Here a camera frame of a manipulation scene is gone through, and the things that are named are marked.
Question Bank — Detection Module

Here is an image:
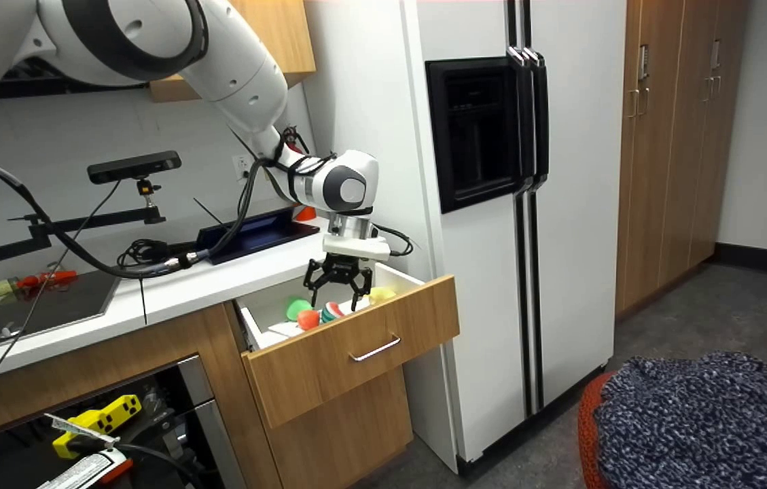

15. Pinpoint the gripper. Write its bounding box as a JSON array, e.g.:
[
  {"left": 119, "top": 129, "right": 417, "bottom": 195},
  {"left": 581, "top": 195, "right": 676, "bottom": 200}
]
[{"left": 302, "top": 253, "right": 375, "bottom": 312}]

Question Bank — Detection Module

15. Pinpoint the wooden drawer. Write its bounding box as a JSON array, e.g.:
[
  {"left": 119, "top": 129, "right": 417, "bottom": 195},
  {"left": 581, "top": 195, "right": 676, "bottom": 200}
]
[{"left": 234, "top": 261, "right": 461, "bottom": 431}]

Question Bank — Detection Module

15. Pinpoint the dark blue tray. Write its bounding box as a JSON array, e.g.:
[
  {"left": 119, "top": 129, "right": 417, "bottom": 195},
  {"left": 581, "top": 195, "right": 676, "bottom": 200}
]
[{"left": 194, "top": 206, "right": 320, "bottom": 266}]

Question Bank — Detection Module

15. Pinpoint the refrigerator door with dispenser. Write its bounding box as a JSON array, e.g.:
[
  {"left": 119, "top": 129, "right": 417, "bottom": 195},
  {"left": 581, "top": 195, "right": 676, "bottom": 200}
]
[{"left": 399, "top": 0, "right": 535, "bottom": 471}]

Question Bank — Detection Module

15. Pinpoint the white refrigerator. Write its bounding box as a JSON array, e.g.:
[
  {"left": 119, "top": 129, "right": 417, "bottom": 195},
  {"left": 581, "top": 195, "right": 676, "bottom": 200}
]
[{"left": 302, "top": 0, "right": 629, "bottom": 477}]

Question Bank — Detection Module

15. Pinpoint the wooden cabinet door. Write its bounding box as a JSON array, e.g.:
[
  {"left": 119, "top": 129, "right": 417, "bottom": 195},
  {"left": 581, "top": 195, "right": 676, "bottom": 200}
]
[{"left": 263, "top": 365, "right": 415, "bottom": 489}]

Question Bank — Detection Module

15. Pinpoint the oven door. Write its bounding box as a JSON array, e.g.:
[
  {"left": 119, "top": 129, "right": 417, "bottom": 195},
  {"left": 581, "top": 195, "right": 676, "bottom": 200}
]
[{"left": 0, "top": 354, "right": 249, "bottom": 489}]

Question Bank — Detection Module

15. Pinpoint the plain white refrigerator door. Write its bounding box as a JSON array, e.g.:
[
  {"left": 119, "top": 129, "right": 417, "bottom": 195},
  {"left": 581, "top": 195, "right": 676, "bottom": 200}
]
[{"left": 523, "top": 0, "right": 629, "bottom": 416}]

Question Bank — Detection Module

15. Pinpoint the yellow power strip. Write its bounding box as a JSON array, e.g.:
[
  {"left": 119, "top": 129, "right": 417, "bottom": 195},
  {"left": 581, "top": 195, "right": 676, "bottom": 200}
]
[{"left": 52, "top": 394, "right": 143, "bottom": 460}]

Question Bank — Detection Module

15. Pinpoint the black glass cooktop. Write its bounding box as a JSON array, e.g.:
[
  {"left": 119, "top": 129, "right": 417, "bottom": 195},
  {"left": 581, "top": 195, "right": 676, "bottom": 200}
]
[{"left": 0, "top": 270, "right": 122, "bottom": 359}]

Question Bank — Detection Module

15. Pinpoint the orange bean bag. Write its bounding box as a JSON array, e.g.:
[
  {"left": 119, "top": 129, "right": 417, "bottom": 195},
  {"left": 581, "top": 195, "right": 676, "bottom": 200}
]
[{"left": 577, "top": 369, "right": 623, "bottom": 489}]

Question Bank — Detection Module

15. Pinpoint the white and orange device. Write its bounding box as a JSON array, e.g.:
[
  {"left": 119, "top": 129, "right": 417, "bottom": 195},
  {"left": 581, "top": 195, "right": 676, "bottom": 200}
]
[{"left": 35, "top": 447, "right": 134, "bottom": 489}]

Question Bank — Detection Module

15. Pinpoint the tall wooden cabinet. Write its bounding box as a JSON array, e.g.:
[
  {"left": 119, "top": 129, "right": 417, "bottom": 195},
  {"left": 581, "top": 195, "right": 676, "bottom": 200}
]
[{"left": 615, "top": 0, "right": 751, "bottom": 321}]

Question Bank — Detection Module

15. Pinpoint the black range hood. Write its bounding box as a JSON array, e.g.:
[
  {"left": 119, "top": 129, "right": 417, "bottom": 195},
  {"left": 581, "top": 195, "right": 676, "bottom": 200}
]
[{"left": 0, "top": 57, "right": 151, "bottom": 101}]

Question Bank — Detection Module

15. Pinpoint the blue knitted blanket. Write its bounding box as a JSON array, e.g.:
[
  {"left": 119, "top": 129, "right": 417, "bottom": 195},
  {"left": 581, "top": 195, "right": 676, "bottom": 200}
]
[{"left": 593, "top": 350, "right": 767, "bottom": 489}]

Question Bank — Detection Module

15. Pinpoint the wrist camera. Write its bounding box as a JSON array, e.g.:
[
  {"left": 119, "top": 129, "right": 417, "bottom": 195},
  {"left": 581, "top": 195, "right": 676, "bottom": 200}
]
[{"left": 321, "top": 233, "right": 393, "bottom": 263}]

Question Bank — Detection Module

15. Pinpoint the silver drawer handle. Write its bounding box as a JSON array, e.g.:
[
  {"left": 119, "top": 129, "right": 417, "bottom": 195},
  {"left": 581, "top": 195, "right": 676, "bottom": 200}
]
[{"left": 348, "top": 335, "right": 402, "bottom": 363}]

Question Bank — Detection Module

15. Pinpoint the coil of black cable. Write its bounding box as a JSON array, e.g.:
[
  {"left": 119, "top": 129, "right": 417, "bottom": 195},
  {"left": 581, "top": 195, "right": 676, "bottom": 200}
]
[{"left": 116, "top": 238, "right": 171, "bottom": 268}]

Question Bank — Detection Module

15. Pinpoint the camera on mount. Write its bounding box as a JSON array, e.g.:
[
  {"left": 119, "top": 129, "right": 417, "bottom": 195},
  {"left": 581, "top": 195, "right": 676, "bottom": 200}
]
[{"left": 0, "top": 150, "right": 183, "bottom": 276}]

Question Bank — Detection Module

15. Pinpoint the black refrigerator door handle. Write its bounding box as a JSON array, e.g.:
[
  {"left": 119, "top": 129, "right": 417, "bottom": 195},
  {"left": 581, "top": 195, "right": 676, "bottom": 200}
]
[
  {"left": 505, "top": 46, "right": 537, "bottom": 196},
  {"left": 523, "top": 47, "right": 551, "bottom": 189}
]

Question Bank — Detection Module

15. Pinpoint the wooden wall cabinet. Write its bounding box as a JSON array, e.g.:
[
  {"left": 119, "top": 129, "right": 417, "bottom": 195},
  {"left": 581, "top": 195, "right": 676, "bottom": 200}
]
[{"left": 148, "top": 0, "right": 317, "bottom": 103}]

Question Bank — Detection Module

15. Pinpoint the thin black cable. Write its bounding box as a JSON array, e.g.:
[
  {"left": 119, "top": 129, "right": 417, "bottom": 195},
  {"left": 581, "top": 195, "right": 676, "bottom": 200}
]
[{"left": 0, "top": 178, "right": 123, "bottom": 439}]

